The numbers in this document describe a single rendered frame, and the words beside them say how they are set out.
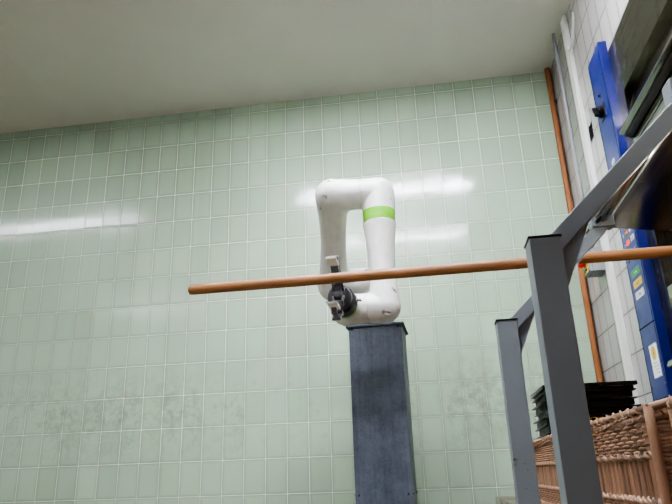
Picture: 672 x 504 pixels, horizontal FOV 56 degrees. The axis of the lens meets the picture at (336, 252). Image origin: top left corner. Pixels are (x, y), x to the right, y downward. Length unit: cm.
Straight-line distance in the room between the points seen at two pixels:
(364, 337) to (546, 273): 159
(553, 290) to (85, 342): 283
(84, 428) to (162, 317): 63
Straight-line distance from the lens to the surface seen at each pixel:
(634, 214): 211
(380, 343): 238
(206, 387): 311
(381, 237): 219
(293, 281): 177
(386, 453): 233
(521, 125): 338
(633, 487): 95
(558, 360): 83
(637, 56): 233
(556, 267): 86
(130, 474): 322
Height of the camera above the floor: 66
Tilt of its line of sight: 20 degrees up
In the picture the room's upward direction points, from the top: 2 degrees counter-clockwise
